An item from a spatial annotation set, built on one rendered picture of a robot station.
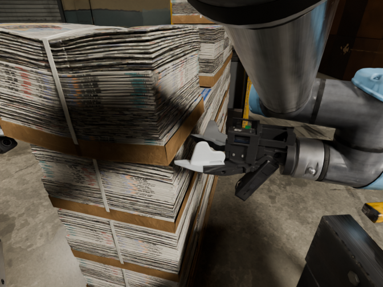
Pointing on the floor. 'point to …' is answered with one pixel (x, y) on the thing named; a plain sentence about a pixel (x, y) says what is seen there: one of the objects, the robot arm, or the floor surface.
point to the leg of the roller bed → (307, 278)
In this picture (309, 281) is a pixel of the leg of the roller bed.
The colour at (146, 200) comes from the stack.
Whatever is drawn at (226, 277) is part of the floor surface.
